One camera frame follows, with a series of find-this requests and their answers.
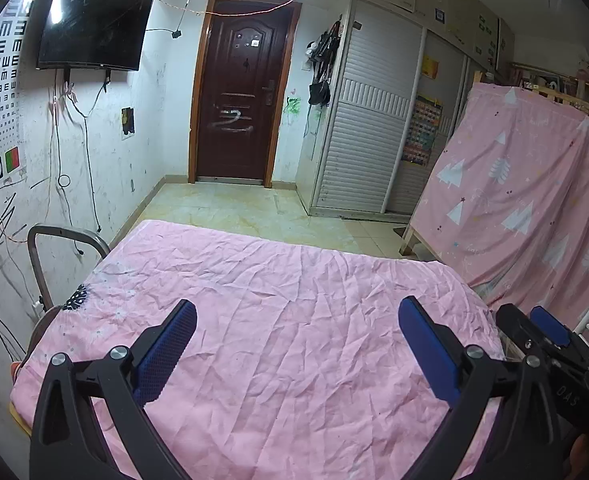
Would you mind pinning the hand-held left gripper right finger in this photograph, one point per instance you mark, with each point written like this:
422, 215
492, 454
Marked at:
432, 355

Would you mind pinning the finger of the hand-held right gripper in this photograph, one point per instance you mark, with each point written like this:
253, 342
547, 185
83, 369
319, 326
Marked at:
549, 324
519, 330

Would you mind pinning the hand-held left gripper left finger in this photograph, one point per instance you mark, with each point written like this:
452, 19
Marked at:
167, 355

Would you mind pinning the pink bed sheet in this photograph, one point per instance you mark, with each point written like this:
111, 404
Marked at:
284, 320

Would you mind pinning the pink tree print curtain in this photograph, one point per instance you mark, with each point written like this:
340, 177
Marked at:
514, 185

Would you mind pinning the white louvered wardrobe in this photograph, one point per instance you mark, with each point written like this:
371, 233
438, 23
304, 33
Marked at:
364, 135

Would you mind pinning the dark brown door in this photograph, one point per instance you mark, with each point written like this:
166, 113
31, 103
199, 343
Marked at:
239, 85

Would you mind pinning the hanging black bags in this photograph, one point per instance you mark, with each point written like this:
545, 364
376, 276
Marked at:
319, 92

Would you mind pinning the white eye chart poster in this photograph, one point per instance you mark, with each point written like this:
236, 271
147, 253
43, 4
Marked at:
4, 85

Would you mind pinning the wooden bunk bed frame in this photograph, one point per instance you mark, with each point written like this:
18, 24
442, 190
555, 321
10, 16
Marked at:
409, 242

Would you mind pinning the colourful grid wall poster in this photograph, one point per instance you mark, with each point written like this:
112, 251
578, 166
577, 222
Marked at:
422, 130

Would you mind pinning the small dark wall picture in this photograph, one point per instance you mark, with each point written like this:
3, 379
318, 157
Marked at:
128, 120

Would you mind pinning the yellow wall poster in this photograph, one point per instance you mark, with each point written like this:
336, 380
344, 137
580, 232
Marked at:
430, 66

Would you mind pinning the black wall television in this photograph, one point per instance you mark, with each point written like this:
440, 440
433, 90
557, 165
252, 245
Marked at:
94, 15

